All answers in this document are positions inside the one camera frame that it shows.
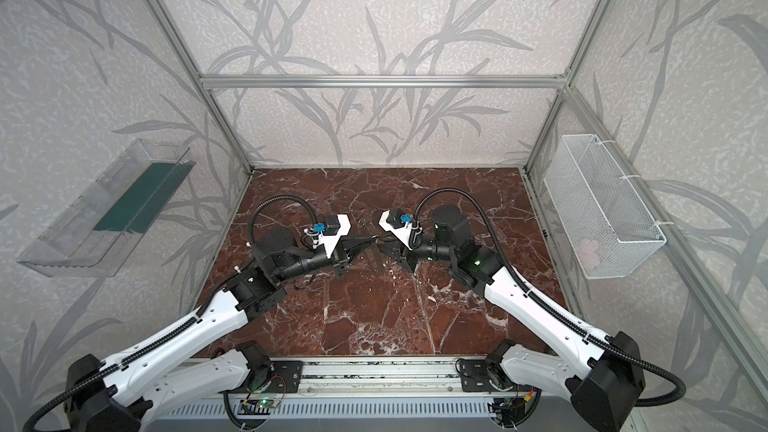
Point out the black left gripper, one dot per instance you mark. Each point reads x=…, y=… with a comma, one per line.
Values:
x=342, y=253

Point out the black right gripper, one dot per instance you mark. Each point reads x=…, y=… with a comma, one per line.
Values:
x=399, y=247

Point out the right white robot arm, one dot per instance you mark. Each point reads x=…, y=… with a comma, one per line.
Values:
x=602, y=388

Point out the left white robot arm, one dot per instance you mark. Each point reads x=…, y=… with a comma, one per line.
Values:
x=129, y=389

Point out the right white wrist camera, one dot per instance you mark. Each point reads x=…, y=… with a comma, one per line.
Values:
x=402, y=225

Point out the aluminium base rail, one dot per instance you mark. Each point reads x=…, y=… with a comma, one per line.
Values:
x=357, y=388

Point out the white wire mesh basket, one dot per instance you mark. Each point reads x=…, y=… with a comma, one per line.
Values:
x=609, y=227

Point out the clear plastic wall bin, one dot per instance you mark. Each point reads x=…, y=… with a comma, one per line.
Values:
x=96, y=234

